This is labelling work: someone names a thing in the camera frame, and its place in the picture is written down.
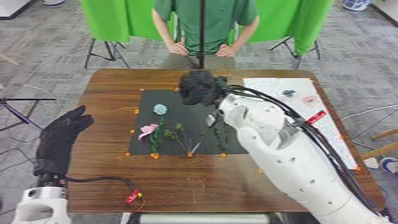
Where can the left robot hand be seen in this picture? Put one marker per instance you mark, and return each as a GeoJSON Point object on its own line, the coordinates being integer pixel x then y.
{"type": "Point", "coordinates": [59, 140]}

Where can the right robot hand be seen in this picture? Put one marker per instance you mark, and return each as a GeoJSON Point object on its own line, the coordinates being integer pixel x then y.
{"type": "Point", "coordinates": [201, 87]}

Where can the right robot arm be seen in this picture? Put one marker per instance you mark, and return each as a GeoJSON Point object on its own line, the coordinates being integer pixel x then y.
{"type": "Point", "coordinates": [277, 140]}

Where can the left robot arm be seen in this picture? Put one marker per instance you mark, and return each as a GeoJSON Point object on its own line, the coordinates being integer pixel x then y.
{"type": "Point", "coordinates": [41, 203]}

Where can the dark mat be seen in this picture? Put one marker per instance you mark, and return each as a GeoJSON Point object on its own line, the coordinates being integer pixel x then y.
{"type": "Point", "coordinates": [178, 113]}

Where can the person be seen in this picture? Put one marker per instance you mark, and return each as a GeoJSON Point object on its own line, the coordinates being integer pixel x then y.
{"type": "Point", "coordinates": [205, 20]}

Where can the blue flower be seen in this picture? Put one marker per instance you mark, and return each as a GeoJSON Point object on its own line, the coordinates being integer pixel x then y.
{"type": "Point", "coordinates": [160, 109]}

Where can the white sheet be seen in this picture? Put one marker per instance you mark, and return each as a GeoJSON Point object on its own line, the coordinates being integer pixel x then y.
{"type": "Point", "coordinates": [267, 87]}

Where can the black tripod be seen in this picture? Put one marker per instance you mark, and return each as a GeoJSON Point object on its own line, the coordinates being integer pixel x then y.
{"type": "Point", "coordinates": [23, 106]}

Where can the green sprig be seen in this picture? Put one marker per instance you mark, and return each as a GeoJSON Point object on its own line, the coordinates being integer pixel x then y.
{"type": "Point", "coordinates": [174, 134]}
{"type": "Point", "coordinates": [221, 136]}

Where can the pink flower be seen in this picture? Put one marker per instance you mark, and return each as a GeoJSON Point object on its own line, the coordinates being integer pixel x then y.
{"type": "Point", "coordinates": [148, 130]}

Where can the black cloth stand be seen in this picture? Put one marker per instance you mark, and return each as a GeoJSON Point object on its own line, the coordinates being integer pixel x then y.
{"type": "Point", "coordinates": [299, 50]}
{"type": "Point", "coordinates": [107, 50]}

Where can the pale grey bar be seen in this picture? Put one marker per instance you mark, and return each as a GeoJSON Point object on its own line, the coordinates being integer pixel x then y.
{"type": "Point", "coordinates": [205, 219]}

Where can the blue and white vase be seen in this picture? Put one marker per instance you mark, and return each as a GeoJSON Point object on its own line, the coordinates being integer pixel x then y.
{"type": "Point", "coordinates": [356, 4]}

